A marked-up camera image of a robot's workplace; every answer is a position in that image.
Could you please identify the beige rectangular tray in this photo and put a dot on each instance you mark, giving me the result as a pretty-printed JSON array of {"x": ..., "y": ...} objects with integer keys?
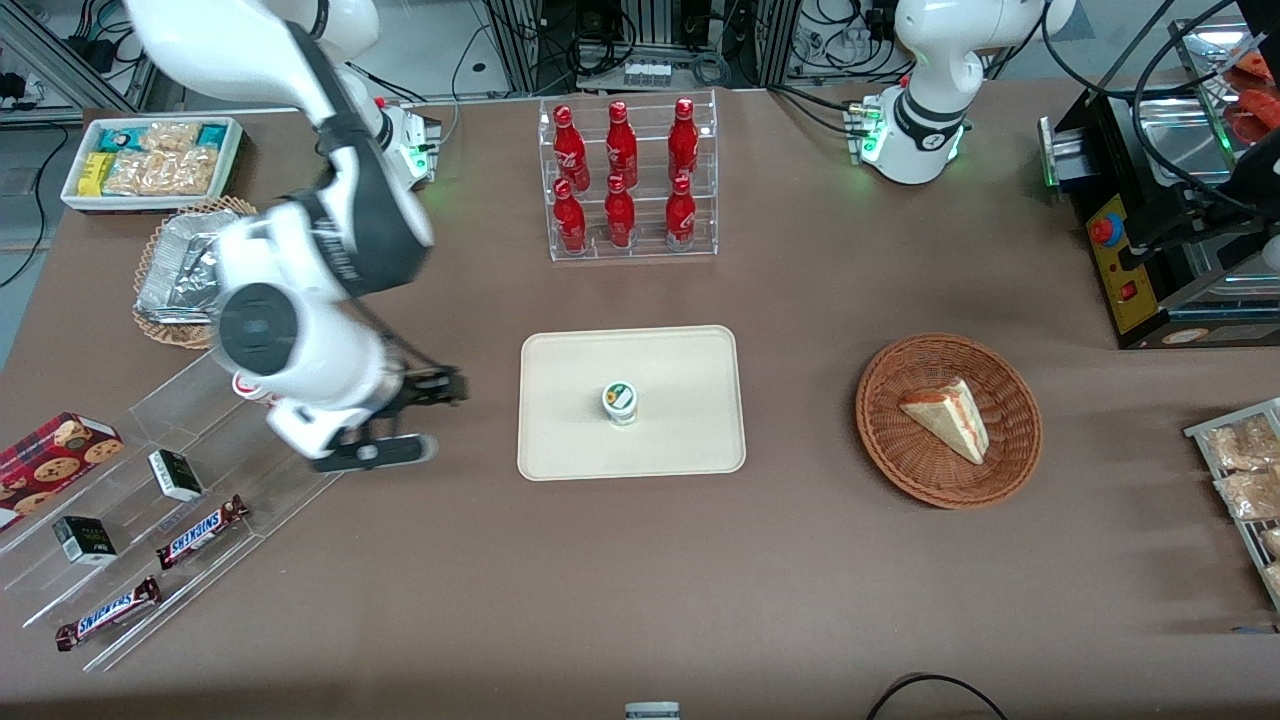
[{"x": 680, "y": 440}]

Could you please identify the clear acrylic stepped stand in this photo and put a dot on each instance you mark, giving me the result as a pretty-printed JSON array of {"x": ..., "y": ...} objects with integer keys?
[{"x": 230, "y": 470}]

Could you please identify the clear cracker snack bag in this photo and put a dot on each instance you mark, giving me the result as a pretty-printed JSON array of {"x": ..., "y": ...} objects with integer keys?
[{"x": 165, "y": 165}]

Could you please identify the yellow snack packet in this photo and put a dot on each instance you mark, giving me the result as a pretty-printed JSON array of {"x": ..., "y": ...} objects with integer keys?
[{"x": 94, "y": 173}]

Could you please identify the white power strip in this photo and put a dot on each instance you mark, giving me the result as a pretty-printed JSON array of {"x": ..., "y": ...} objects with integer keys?
[{"x": 646, "y": 72}]

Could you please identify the wrapped triangle sandwich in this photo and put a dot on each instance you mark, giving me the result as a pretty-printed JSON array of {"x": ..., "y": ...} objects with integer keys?
[{"x": 950, "y": 418}]

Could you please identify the red tartan cookie box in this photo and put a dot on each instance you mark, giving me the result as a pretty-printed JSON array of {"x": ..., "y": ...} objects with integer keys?
[{"x": 50, "y": 470}]

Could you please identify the small black box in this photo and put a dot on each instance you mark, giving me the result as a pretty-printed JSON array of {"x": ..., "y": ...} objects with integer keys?
[
  {"x": 175, "y": 475},
  {"x": 84, "y": 540}
]

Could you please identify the white plastic bin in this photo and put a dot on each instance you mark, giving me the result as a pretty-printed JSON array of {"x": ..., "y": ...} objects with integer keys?
[{"x": 75, "y": 200}]

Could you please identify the grey metal bracket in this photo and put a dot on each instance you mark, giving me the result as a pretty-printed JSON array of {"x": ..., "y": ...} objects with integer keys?
[{"x": 652, "y": 711}]

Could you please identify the light wicker basket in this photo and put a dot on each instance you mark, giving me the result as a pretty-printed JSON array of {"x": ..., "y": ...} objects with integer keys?
[{"x": 160, "y": 335}]

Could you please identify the tray of packaged snacks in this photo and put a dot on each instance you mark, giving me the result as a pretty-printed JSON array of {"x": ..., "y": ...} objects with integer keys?
[{"x": 1200, "y": 432}]

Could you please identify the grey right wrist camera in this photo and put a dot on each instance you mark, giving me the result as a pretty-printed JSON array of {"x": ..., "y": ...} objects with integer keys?
[{"x": 375, "y": 452}]

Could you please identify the black food warmer cabinet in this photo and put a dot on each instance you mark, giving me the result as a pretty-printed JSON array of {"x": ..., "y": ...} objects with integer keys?
[{"x": 1125, "y": 275}]

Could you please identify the red cola bottle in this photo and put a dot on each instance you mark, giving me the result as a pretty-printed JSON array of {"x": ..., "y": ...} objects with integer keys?
[
  {"x": 683, "y": 145},
  {"x": 570, "y": 150},
  {"x": 680, "y": 215},
  {"x": 570, "y": 225},
  {"x": 621, "y": 150},
  {"x": 620, "y": 215}
]

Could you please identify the aluminium foil container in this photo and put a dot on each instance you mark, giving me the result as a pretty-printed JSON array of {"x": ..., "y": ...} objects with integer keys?
[{"x": 180, "y": 270}]

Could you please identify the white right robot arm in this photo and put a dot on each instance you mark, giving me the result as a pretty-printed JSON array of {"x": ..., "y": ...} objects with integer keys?
[{"x": 300, "y": 350}]

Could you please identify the small blue flat object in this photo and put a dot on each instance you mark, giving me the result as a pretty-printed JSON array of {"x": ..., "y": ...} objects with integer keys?
[{"x": 1258, "y": 630}]

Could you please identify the Snickers chocolate bar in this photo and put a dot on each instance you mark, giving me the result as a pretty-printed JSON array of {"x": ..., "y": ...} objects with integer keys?
[
  {"x": 200, "y": 532},
  {"x": 108, "y": 612}
]

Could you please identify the teal snack packet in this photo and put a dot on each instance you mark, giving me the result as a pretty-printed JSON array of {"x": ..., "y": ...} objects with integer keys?
[
  {"x": 212, "y": 135},
  {"x": 122, "y": 138}
]

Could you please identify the round brown wicker basket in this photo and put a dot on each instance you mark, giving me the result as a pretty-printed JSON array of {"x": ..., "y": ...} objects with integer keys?
[{"x": 900, "y": 450}]

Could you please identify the clear acrylic bottle rack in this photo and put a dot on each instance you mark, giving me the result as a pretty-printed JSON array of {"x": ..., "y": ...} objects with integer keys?
[{"x": 640, "y": 255}]

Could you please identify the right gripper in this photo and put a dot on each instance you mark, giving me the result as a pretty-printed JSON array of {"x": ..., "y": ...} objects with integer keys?
[{"x": 432, "y": 386}]

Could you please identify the green gum container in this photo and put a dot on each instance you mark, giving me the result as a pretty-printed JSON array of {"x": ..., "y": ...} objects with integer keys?
[{"x": 620, "y": 403}]

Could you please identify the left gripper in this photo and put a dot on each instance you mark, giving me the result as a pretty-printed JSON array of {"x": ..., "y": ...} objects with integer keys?
[{"x": 1262, "y": 163}]

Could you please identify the red packaged food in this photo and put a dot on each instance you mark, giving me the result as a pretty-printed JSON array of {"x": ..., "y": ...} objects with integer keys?
[{"x": 1255, "y": 125}]

